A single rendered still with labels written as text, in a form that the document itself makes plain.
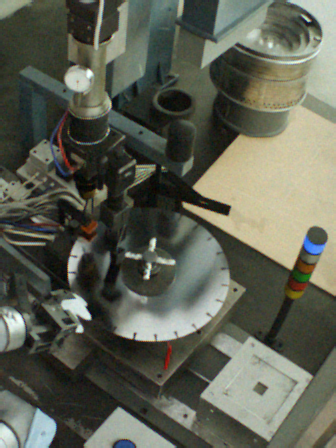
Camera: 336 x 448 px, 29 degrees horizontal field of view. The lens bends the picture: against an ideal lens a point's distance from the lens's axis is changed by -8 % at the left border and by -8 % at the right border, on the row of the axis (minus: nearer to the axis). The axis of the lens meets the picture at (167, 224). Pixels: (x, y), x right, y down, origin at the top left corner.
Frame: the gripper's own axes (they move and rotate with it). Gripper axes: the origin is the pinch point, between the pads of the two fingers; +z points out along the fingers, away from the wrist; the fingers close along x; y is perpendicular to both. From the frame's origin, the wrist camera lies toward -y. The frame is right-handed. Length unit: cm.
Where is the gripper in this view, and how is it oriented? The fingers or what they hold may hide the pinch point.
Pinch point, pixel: (78, 303)
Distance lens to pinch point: 128.4
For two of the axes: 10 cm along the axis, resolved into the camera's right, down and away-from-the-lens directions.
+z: 5.5, -0.7, 8.3
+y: 6.7, 6.3, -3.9
